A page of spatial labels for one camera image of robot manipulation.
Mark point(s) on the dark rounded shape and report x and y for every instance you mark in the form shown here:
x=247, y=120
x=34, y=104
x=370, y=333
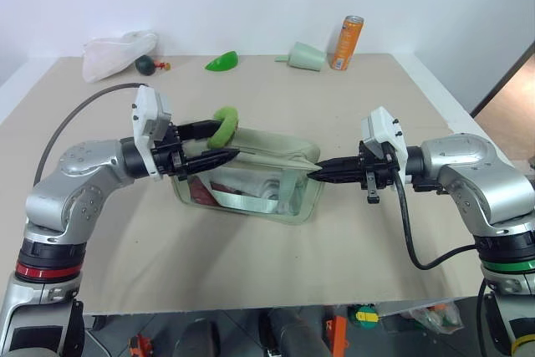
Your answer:
x=292, y=334

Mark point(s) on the brown door frame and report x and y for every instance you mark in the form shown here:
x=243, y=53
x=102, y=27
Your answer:
x=505, y=77

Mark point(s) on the orange plastic part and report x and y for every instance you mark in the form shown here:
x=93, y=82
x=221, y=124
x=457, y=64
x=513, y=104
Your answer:
x=141, y=346
x=338, y=334

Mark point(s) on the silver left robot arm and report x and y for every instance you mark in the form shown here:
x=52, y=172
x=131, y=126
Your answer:
x=79, y=190

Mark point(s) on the white plastic bag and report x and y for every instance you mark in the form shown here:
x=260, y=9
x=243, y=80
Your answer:
x=113, y=54

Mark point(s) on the pale green plastic cup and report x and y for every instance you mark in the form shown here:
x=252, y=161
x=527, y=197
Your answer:
x=307, y=57

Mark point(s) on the bright green plastic scoop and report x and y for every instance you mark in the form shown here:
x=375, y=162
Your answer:
x=223, y=62

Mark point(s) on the green yellow toy block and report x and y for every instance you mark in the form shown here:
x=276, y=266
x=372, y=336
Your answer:
x=363, y=314

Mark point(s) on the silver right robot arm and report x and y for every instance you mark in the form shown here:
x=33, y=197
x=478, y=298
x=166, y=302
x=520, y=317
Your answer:
x=472, y=173

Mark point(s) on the small red yellow toy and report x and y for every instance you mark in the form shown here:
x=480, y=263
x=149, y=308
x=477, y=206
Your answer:
x=162, y=65

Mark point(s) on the orange drink can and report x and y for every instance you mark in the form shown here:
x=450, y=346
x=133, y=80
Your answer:
x=346, y=43

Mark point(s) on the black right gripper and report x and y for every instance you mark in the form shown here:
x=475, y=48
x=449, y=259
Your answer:
x=378, y=169

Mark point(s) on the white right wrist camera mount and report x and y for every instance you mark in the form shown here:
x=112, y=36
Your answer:
x=382, y=125

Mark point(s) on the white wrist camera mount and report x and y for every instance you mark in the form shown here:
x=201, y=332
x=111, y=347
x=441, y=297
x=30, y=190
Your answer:
x=146, y=114
x=382, y=125

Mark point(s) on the dark green ball toy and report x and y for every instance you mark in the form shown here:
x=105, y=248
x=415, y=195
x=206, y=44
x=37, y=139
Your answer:
x=144, y=66

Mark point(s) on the clear bag of toys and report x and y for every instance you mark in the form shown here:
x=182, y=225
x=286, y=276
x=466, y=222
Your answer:
x=434, y=318

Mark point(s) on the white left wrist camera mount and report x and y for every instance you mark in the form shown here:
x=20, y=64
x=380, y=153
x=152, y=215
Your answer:
x=146, y=114

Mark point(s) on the green clear zip pouch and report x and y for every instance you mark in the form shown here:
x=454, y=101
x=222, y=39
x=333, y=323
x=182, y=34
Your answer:
x=267, y=164

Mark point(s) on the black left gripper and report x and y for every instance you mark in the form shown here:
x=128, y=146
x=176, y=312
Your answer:
x=169, y=156

